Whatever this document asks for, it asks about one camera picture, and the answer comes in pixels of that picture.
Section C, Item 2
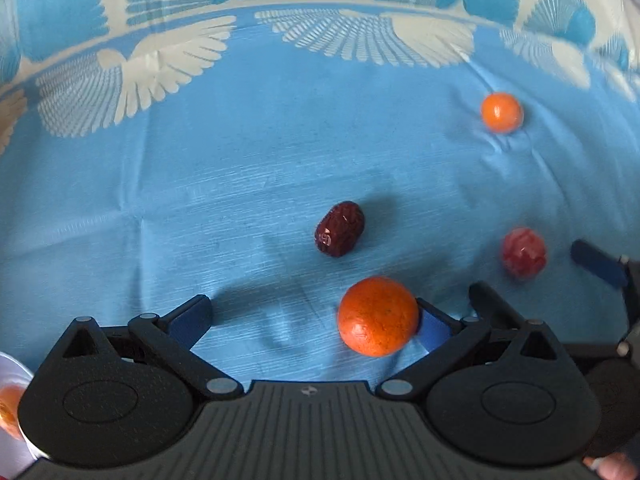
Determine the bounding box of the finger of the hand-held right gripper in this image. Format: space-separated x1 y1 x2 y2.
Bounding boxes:
469 281 527 330
571 239 640 332

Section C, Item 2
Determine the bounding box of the blue fan-print cloth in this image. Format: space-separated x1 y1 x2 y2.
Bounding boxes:
0 0 640 396

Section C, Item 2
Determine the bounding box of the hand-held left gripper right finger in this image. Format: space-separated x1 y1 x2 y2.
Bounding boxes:
376 298 576 401

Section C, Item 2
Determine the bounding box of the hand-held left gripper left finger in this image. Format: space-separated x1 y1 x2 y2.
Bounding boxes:
37 294 246 401

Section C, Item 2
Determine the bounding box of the red striped ball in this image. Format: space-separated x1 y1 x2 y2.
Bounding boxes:
501 227 548 279

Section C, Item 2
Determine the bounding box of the light purple plate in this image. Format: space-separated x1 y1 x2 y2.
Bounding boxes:
0 352 39 479

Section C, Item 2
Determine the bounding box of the dark red date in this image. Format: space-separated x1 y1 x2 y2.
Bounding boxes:
314 201 366 258

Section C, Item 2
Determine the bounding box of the person's right hand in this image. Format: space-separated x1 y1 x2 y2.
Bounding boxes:
582 452 640 480

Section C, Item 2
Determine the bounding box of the orange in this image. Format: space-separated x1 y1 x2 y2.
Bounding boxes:
481 92 525 135
0 384 25 433
337 276 420 358

